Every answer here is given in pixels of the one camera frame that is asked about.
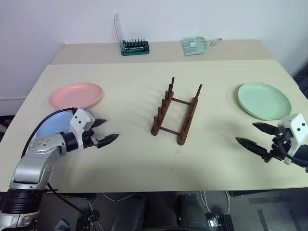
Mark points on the pink plate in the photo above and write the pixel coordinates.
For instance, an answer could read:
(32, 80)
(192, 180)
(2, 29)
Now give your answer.
(75, 95)

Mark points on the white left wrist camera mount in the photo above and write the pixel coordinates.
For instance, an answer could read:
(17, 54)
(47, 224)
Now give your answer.
(78, 120)

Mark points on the black box with label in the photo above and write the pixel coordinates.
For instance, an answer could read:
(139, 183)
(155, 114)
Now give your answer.
(220, 222)

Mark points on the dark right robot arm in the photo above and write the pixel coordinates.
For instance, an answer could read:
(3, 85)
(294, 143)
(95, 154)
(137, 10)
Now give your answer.
(302, 154)

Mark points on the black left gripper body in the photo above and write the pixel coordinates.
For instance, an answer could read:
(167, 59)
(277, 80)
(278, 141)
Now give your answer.
(88, 138)

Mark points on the brown wooden dish rack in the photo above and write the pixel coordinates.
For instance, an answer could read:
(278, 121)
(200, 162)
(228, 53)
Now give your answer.
(182, 138)

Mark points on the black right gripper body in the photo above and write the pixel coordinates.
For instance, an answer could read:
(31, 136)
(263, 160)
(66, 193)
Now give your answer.
(280, 148)

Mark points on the blue plate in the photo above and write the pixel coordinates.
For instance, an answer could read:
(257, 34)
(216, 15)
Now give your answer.
(54, 124)

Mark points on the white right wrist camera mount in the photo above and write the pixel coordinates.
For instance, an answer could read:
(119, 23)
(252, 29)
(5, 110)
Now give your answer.
(294, 127)

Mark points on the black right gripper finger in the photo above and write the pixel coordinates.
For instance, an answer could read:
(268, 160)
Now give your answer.
(265, 128)
(252, 146)

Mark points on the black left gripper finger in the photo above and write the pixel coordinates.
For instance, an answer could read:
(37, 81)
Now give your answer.
(108, 140)
(99, 122)

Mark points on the green screwdriver bit set case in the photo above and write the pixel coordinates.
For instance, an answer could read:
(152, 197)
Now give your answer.
(134, 50)

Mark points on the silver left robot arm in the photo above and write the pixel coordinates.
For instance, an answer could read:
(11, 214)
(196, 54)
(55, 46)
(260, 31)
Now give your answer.
(36, 166)

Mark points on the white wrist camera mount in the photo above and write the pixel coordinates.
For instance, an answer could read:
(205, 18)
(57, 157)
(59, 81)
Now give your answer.
(294, 127)
(78, 120)

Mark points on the small dark rounded shape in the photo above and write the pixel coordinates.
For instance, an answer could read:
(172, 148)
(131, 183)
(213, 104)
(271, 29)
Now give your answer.
(191, 211)

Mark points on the green plate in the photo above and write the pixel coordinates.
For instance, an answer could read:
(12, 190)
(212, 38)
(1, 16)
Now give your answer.
(264, 101)

